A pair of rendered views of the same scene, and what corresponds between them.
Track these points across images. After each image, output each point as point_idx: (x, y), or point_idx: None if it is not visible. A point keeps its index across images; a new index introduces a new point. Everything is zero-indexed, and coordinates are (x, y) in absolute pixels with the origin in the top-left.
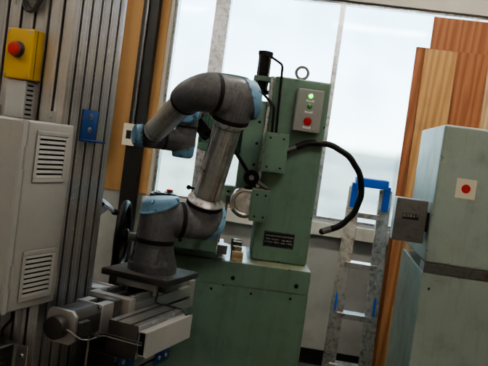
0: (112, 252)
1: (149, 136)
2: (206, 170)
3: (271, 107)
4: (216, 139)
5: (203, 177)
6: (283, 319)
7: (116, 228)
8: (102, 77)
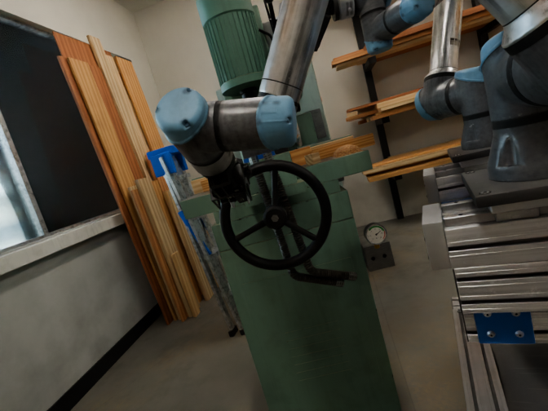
0: (329, 222)
1: (437, 2)
2: (460, 40)
3: (265, 36)
4: (462, 8)
5: (459, 48)
6: None
7: (322, 185)
8: None
